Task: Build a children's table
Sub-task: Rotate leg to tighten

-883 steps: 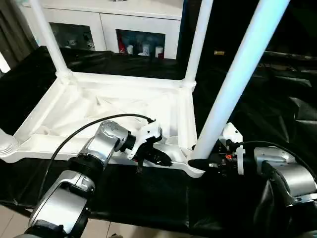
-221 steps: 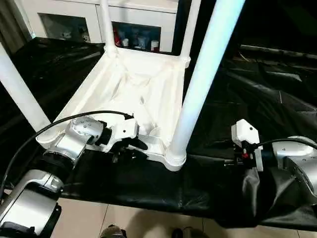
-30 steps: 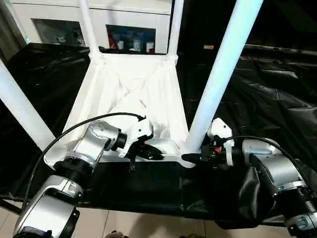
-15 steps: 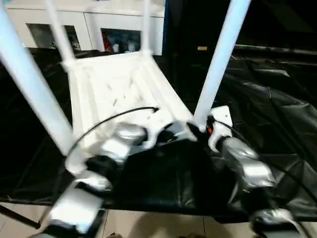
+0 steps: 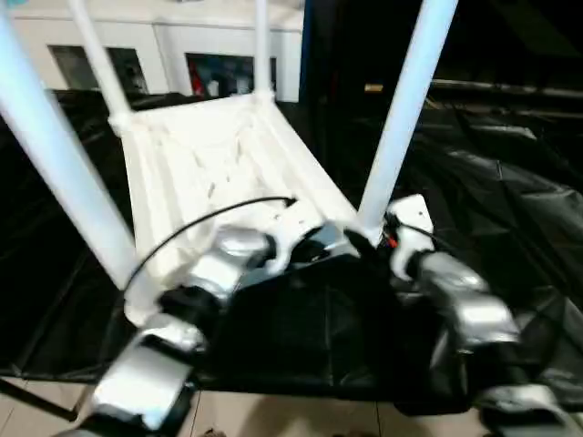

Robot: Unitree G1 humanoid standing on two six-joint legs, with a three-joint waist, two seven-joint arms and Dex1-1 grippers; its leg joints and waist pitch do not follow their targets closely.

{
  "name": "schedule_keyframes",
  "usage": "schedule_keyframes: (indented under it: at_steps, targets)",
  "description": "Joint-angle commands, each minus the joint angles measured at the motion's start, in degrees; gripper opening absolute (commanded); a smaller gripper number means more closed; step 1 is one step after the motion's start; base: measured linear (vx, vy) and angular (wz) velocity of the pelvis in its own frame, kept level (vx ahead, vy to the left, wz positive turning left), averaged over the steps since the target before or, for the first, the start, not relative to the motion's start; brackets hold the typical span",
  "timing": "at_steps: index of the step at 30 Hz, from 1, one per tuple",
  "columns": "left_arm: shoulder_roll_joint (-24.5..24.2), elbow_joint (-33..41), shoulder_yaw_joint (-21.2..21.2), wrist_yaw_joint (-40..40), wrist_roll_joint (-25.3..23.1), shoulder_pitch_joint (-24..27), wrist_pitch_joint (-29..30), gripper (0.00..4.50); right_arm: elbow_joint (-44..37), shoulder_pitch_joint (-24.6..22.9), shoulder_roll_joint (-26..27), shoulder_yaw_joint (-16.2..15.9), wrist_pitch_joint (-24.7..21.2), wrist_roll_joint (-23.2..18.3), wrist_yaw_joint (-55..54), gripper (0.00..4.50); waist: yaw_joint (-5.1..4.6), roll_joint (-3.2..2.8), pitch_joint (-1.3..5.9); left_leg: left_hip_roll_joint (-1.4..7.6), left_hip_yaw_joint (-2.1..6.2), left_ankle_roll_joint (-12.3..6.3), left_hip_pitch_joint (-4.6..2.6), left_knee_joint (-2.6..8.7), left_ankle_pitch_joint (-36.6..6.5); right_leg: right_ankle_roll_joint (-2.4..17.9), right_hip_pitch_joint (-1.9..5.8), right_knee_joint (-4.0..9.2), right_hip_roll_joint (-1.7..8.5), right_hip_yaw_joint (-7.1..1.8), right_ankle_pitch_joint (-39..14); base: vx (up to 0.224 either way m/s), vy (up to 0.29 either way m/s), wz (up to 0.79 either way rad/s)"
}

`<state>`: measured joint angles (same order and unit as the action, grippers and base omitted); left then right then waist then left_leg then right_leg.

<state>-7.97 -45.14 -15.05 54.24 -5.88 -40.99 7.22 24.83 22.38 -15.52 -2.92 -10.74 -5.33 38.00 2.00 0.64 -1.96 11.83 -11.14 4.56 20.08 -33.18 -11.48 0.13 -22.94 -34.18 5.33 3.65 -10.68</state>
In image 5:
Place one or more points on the white plastic table leg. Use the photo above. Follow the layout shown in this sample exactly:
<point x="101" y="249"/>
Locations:
<point x="405" y="109"/>
<point x="100" y="64"/>
<point x="262" y="45"/>
<point x="64" y="164"/>

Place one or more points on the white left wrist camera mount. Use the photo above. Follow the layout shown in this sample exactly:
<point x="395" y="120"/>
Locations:
<point x="296" y="228"/>

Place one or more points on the black metal bar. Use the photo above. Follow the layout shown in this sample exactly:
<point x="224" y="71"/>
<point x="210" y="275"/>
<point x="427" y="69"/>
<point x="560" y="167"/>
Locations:
<point x="510" y="89"/>

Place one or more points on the small gold tag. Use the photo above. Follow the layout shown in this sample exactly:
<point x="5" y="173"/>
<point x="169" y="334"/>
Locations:
<point x="373" y="88"/>

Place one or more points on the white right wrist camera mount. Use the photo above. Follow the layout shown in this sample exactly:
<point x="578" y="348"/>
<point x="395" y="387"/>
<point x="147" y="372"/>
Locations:
<point x="410" y="218"/>

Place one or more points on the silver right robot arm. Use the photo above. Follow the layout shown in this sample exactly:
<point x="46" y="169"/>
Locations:
<point x="465" y="305"/>

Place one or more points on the black mat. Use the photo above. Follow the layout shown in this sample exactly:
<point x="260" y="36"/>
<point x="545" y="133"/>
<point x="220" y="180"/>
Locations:
<point x="301" y="337"/>

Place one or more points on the black metal stand leg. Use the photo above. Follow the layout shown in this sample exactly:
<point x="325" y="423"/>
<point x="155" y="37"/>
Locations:
<point x="36" y="398"/>

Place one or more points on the white cabinet with glass doors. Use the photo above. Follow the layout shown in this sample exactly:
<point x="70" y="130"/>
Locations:
<point x="182" y="36"/>

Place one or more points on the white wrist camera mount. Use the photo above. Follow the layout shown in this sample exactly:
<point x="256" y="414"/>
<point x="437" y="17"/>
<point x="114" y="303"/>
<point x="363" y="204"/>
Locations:
<point x="410" y="218"/>
<point x="296" y="228"/>

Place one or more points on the white plastic table top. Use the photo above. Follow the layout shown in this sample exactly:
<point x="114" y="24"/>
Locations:
<point x="209" y="155"/>

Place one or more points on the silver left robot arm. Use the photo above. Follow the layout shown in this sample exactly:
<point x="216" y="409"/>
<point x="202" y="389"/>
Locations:
<point x="200" y="282"/>

